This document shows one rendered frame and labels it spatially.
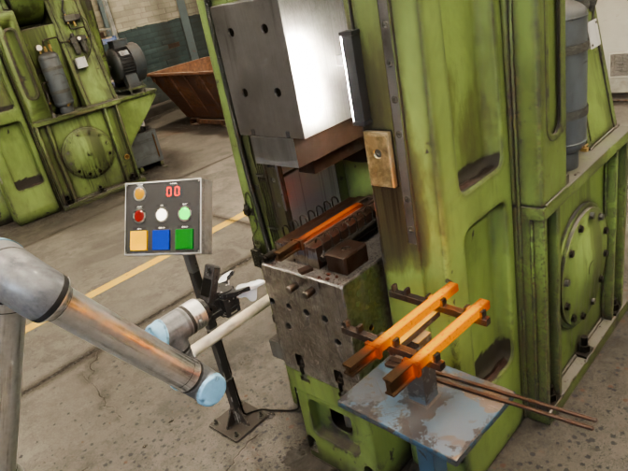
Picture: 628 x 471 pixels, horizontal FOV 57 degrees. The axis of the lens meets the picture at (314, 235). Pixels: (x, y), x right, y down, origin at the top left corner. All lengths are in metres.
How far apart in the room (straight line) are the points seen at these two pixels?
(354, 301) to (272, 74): 0.74
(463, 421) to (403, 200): 0.64
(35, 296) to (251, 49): 0.93
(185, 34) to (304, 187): 9.33
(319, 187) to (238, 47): 0.68
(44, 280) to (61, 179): 5.35
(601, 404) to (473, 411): 1.15
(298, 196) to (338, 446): 0.97
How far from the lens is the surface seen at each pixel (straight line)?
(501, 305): 2.27
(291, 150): 1.80
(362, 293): 1.90
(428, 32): 1.61
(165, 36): 11.18
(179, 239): 2.20
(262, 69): 1.79
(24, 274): 1.34
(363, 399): 1.75
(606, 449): 2.58
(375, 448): 2.26
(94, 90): 6.76
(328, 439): 2.42
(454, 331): 1.50
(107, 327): 1.41
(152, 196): 2.30
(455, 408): 1.69
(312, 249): 1.92
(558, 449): 2.55
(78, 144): 6.63
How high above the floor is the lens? 1.81
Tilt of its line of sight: 24 degrees down
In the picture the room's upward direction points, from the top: 11 degrees counter-clockwise
